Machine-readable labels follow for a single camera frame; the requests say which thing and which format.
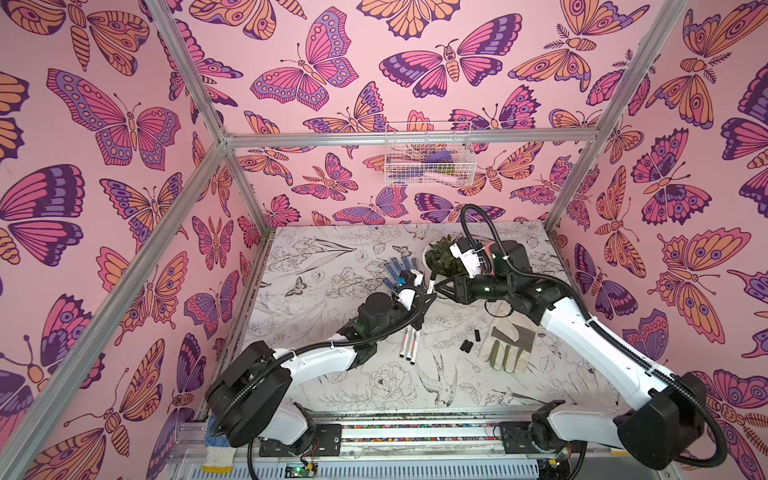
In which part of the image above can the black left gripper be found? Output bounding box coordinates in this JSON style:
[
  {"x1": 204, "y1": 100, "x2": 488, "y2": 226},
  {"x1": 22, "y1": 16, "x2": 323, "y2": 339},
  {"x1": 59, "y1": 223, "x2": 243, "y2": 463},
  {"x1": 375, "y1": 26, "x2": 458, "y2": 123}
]
[{"x1": 367, "y1": 289, "x2": 435, "y2": 348}]

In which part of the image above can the white marker pen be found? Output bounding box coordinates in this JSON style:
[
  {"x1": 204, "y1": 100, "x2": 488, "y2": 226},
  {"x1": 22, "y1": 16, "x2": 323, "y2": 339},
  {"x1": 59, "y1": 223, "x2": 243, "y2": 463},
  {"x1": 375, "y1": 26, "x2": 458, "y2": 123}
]
[
  {"x1": 406, "y1": 329, "x2": 420, "y2": 365},
  {"x1": 399, "y1": 326, "x2": 413, "y2": 360},
  {"x1": 426, "y1": 271, "x2": 437, "y2": 294}
]

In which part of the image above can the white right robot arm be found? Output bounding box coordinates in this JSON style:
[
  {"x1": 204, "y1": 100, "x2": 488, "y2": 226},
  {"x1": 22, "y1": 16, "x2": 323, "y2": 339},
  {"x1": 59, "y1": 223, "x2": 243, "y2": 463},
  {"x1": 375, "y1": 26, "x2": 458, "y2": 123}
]
[{"x1": 436, "y1": 204, "x2": 728, "y2": 470}]

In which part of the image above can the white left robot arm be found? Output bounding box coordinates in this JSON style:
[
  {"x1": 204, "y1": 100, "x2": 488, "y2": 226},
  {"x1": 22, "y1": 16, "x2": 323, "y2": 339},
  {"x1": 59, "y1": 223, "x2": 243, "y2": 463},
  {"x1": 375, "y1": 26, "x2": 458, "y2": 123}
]
[{"x1": 205, "y1": 287, "x2": 437, "y2": 455}]

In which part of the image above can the white potted green plant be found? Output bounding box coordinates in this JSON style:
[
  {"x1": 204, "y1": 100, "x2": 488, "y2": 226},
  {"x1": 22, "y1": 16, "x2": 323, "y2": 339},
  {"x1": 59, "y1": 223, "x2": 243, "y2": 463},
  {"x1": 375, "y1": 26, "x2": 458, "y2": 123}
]
[{"x1": 422, "y1": 235, "x2": 466, "y2": 278}]

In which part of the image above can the blue dotted knit glove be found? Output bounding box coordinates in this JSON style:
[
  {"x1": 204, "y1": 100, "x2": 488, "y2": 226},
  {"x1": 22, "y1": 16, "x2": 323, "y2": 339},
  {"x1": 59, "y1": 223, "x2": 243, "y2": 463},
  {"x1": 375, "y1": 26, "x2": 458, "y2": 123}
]
[{"x1": 382, "y1": 256, "x2": 424, "y2": 292}]

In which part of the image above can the beige leather work glove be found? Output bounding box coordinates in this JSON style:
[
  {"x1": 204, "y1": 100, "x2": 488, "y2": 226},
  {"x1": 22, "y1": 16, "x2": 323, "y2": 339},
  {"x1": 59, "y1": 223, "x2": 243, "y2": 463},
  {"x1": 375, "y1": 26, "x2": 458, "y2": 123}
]
[{"x1": 479, "y1": 312, "x2": 537, "y2": 375}]

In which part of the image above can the blue dotted glove at base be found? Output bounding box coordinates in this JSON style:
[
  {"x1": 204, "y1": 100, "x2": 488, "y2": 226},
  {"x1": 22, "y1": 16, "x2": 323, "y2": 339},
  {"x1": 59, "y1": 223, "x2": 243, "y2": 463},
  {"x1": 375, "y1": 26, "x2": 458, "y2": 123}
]
[{"x1": 203, "y1": 415, "x2": 230, "y2": 448}]

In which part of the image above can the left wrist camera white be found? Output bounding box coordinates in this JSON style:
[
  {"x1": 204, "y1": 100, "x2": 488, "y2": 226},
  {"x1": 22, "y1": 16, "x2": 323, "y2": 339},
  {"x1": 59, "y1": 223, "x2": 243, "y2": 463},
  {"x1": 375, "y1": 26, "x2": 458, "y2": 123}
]
[{"x1": 393, "y1": 269, "x2": 424, "y2": 310}]

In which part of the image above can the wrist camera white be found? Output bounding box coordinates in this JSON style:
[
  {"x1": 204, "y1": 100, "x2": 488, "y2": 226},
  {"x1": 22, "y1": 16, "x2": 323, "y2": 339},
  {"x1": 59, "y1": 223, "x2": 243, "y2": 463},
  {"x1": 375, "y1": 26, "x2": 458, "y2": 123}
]
[
  {"x1": 393, "y1": 269, "x2": 424, "y2": 310},
  {"x1": 449, "y1": 237, "x2": 493, "y2": 278}
]

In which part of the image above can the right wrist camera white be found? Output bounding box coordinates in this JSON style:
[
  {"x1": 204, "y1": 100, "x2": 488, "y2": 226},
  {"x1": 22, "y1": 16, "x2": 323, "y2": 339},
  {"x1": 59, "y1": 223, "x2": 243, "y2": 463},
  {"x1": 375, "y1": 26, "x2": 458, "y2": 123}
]
[{"x1": 449, "y1": 237, "x2": 493, "y2": 278}]

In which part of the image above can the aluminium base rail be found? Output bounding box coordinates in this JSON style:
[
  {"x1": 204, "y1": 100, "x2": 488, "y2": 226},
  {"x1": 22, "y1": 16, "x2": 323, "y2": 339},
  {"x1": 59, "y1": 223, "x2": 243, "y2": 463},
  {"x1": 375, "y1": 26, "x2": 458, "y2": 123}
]
[{"x1": 160, "y1": 409, "x2": 684, "y2": 479}]

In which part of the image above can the white wire wall basket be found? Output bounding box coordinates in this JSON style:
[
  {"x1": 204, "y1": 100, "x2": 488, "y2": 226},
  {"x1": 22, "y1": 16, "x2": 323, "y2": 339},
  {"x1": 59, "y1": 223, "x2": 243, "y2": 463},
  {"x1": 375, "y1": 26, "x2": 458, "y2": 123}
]
[{"x1": 381, "y1": 122, "x2": 477, "y2": 189}]

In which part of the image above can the aluminium frame horizontal bar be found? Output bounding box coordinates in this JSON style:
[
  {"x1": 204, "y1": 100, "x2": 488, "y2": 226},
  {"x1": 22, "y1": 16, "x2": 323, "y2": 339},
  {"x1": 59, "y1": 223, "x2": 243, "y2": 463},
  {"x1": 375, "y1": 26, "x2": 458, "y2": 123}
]
[{"x1": 226, "y1": 128, "x2": 599, "y2": 149}]

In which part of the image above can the aluminium frame post right rear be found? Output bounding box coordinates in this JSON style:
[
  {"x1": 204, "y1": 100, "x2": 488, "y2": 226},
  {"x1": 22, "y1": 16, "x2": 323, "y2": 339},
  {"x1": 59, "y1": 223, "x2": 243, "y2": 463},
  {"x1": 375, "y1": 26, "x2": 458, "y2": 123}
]
[{"x1": 544, "y1": 0, "x2": 689, "y2": 233}]

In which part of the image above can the aluminium frame post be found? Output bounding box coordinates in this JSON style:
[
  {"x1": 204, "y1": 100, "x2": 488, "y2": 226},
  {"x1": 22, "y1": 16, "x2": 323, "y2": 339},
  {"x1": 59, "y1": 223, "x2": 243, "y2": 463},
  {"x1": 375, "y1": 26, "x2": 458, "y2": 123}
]
[
  {"x1": 146, "y1": 0, "x2": 270, "y2": 235},
  {"x1": 544, "y1": 0, "x2": 689, "y2": 233}
]

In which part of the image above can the aluminium frame post left rear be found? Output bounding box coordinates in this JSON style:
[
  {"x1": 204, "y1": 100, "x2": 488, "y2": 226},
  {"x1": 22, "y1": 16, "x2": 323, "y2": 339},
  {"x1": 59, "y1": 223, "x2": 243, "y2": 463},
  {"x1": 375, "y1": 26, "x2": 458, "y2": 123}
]
[{"x1": 146, "y1": 0, "x2": 270, "y2": 235}]

